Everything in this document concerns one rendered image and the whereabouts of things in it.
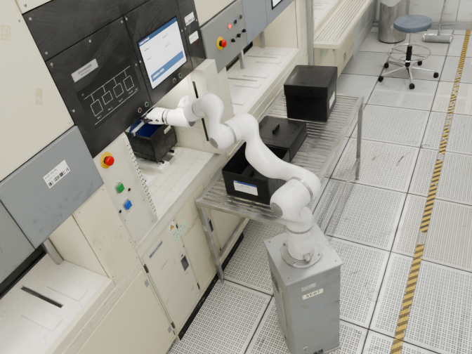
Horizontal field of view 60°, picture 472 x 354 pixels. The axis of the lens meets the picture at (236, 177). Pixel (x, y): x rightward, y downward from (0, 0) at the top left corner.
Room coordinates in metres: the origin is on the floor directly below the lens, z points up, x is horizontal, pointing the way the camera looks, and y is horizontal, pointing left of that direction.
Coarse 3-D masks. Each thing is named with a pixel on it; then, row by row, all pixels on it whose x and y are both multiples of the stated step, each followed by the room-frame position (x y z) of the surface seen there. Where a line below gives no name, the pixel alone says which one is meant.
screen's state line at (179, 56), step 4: (180, 52) 1.88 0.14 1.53; (176, 56) 1.85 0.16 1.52; (180, 56) 1.87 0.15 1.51; (172, 60) 1.82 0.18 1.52; (176, 60) 1.85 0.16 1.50; (164, 64) 1.77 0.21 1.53; (168, 64) 1.79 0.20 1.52; (172, 64) 1.82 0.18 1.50; (160, 68) 1.74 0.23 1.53; (164, 68) 1.77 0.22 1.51; (168, 68) 1.79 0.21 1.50; (156, 72) 1.72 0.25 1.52; (160, 72) 1.74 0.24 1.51; (152, 76) 1.69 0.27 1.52; (156, 76) 1.71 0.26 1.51; (152, 80) 1.69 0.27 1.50
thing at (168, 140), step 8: (136, 128) 1.93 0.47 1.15; (160, 128) 1.93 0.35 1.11; (168, 128) 1.98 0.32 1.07; (128, 136) 1.94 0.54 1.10; (136, 136) 1.89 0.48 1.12; (144, 136) 1.87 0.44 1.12; (152, 136) 1.87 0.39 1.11; (160, 136) 1.92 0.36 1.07; (168, 136) 1.97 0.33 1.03; (136, 144) 1.91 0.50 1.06; (144, 144) 1.88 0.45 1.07; (152, 144) 1.86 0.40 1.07; (160, 144) 1.91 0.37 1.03; (168, 144) 1.96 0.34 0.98; (136, 152) 1.92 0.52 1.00; (144, 152) 1.90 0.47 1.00; (152, 152) 1.86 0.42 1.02; (160, 152) 1.89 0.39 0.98; (152, 160) 1.94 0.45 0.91; (160, 160) 1.88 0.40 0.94
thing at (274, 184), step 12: (240, 156) 1.85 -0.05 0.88; (288, 156) 1.74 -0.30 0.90; (228, 168) 1.75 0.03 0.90; (240, 168) 1.84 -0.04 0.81; (252, 168) 1.86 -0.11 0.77; (228, 180) 1.67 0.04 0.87; (240, 180) 1.63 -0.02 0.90; (252, 180) 1.58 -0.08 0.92; (264, 180) 1.74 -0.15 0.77; (276, 180) 1.61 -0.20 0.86; (228, 192) 1.68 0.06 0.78; (240, 192) 1.64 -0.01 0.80; (252, 192) 1.59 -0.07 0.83; (264, 192) 1.55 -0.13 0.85
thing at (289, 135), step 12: (264, 120) 2.20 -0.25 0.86; (276, 120) 2.17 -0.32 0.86; (288, 120) 2.15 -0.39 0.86; (264, 132) 2.07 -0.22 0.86; (276, 132) 2.04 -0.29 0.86; (288, 132) 2.02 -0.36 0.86; (300, 132) 2.00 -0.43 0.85; (264, 144) 1.95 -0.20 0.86; (276, 144) 1.92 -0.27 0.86; (288, 144) 1.90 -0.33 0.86; (300, 144) 1.99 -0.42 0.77
